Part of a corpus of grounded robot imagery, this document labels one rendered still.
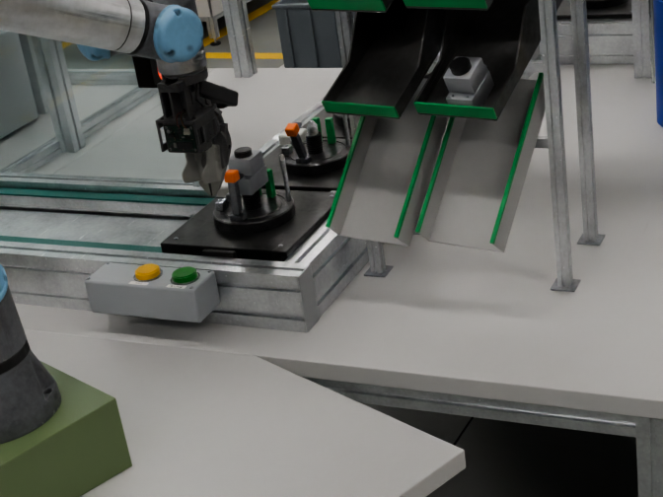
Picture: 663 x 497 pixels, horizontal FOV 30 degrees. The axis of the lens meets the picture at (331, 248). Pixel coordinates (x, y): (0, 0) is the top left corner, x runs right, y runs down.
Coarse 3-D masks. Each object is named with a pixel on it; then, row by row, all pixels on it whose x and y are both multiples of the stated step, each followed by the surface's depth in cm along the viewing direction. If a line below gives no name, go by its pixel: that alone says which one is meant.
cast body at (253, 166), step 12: (240, 156) 204; (252, 156) 205; (240, 168) 205; (252, 168) 204; (264, 168) 208; (240, 180) 204; (252, 180) 205; (264, 180) 209; (240, 192) 206; (252, 192) 205
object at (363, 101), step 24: (360, 24) 191; (384, 24) 197; (408, 24) 194; (432, 24) 185; (360, 48) 192; (384, 48) 192; (408, 48) 190; (432, 48) 186; (360, 72) 191; (384, 72) 189; (408, 72) 186; (336, 96) 189; (360, 96) 187; (384, 96) 185; (408, 96) 182
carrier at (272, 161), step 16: (304, 128) 243; (320, 128) 233; (288, 144) 231; (304, 144) 235; (320, 144) 229; (336, 144) 232; (272, 160) 235; (288, 160) 228; (304, 160) 225; (320, 160) 226; (336, 160) 225; (288, 176) 226; (304, 176) 225; (320, 176) 224; (336, 176) 223
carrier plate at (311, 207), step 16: (304, 192) 218; (320, 192) 217; (208, 208) 217; (304, 208) 211; (320, 208) 210; (192, 224) 212; (208, 224) 211; (288, 224) 206; (304, 224) 205; (320, 224) 206; (176, 240) 206; (192, 240) 205; (208, 240) 205; (224, 240) 204; (240, 240) 203; (256, 240) 202; (272, 240) 201; (288, 240) 200; (304, 240) 202; (240, 256) 200; (256, 256) 199; (272, 256) 198; (288, 256) 197
